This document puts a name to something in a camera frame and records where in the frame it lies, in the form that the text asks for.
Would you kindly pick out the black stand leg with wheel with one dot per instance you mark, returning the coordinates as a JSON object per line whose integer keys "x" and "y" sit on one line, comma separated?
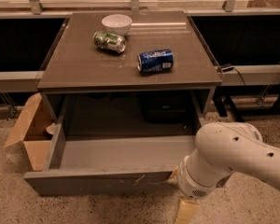
{"x": 224, "y": 104}

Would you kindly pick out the brown cardboard box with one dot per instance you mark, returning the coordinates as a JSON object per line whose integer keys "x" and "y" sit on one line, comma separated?
{"x": 31, "y": 130}

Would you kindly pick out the grey cabinet with tabletop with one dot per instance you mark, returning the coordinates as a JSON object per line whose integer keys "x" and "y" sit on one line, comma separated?
{"x": 79, "y": 67}

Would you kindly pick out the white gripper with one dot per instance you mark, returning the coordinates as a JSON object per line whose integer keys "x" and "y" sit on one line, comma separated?
{"x": 191, "y": 184}

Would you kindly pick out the blue pepsi can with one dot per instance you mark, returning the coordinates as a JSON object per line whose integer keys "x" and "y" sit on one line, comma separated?
{"x": 155, "y": 61}

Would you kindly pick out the white ceramic bowl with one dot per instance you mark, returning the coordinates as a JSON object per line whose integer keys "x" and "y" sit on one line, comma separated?
{"x": 117, "y": 23}

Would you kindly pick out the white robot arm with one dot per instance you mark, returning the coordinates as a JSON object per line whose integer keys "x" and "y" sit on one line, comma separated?
{"x": 221, "y": 149}

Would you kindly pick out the grey top drawer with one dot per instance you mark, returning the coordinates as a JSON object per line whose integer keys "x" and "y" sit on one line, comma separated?
{"x": 105, "y": 146}

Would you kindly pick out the green crushed soda can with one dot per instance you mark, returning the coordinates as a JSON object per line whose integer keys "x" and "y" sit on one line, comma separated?
{"x": 109, "y": 41}

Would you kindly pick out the black device under cabinet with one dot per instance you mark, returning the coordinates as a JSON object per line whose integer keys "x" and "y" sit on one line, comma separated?
{"x": 166, "y": 107}

